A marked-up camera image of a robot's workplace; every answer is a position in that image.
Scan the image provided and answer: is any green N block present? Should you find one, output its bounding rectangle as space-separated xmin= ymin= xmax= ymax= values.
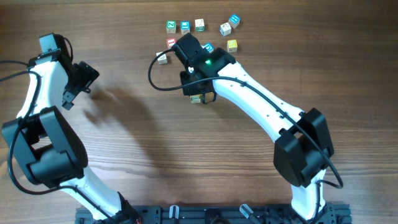
xmin=166 ymin=20 xmax=177 ymax=34

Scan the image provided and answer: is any white block teal side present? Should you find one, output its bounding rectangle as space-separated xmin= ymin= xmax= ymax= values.
xmin=190 ymin=95 xmax=201 ymax=101

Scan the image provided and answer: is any right camera cable black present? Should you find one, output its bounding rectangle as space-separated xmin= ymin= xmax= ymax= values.
xmin=147 ymin=49 xmax=344 ymax=224

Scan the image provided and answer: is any red top block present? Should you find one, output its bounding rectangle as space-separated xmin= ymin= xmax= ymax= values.
xmin=166 ymin=38 xmax=176 ymax=49

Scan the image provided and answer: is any plain block red side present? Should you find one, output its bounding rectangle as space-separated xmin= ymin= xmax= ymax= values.
xmin=156 ymin=52 xmax=168 ymax=65

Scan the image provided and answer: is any plain block green side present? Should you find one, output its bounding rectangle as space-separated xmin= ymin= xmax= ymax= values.
xmin=195 ymin=19 xmax=205 ymax=32

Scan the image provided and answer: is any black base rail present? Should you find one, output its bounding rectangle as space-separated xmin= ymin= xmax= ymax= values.
xmin=74 ymin=203 xmax=353 ymax=224

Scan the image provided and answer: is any blue D block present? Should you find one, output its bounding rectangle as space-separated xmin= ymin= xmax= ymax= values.
xmin=202 ymin=42 xmax=214 ymax=53

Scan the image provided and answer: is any yellow top block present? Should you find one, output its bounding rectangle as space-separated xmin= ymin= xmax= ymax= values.
xmin=227 ymin=39 xmax=238 ymax=53

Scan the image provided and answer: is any blue top block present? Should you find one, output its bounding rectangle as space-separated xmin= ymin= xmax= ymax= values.
xmin=180 ymin=21 xmax=190 ymax=35

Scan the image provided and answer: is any white block blue side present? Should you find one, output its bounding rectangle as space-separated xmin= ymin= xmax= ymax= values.
xmin=220 ymin=22 xmax=232 ymax=37

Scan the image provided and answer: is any blue block far right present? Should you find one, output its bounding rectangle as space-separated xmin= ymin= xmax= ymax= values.
xmin=228 ymin=14 xmax=241 ymax=29

